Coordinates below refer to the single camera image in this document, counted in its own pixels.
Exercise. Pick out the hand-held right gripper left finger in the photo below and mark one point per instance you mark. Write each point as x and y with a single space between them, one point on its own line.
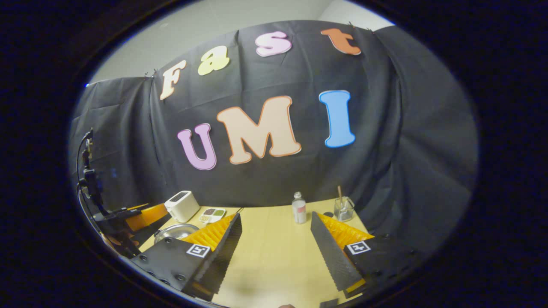
222 256

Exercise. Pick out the wooden stick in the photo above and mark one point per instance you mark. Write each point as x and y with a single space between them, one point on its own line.
339 192

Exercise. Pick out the white divided dish of beans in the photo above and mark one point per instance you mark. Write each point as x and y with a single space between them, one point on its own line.
212 215

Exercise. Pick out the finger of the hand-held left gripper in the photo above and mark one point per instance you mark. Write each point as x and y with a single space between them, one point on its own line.
147 216

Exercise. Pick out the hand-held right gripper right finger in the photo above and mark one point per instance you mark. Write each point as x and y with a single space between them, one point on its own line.
329 256

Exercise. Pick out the white toaster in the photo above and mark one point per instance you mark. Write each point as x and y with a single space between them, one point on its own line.
182 206

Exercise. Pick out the clear bottle with pink label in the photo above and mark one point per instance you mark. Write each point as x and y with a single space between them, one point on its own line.
299 209

